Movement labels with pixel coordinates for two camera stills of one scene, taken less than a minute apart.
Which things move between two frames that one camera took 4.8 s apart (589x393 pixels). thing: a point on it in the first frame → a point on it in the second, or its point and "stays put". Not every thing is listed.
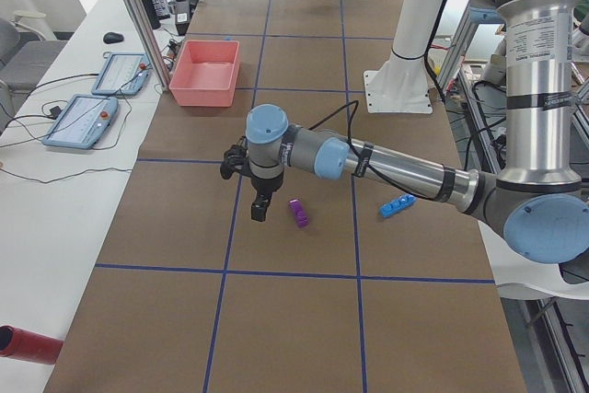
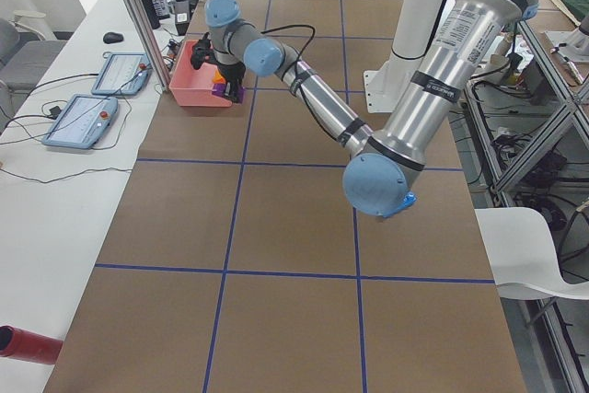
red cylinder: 18,343 stays put
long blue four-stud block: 397,205 stays put
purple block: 302,219 → 219,89
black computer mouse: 112,37 stays put
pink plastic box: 206,73 stays put
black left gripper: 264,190 → 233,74
